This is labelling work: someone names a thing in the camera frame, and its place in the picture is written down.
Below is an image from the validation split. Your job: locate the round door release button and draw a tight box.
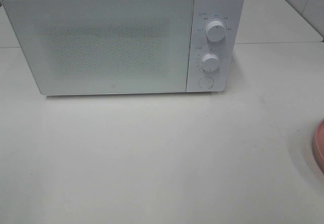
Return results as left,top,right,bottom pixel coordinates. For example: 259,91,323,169
198,76,214,90

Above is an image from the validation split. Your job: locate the pink round plate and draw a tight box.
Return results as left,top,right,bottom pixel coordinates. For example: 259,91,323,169
312,119,324,173

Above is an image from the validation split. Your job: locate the white microwave door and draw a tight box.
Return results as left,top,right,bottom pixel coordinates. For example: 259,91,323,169
3,0,193,96

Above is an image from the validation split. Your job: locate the lower white dial knob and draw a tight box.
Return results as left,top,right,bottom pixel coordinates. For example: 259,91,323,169
200,53,221,72

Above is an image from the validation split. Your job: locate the white dial knob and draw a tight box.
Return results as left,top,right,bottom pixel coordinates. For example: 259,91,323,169
205,19,226,42
200,53,221,72

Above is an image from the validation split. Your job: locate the upper white dial knob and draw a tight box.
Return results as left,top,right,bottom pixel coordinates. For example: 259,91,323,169
205,19,226,42

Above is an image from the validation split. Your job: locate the white microwave oven body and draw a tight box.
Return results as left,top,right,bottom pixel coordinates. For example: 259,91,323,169
5,0,246,99

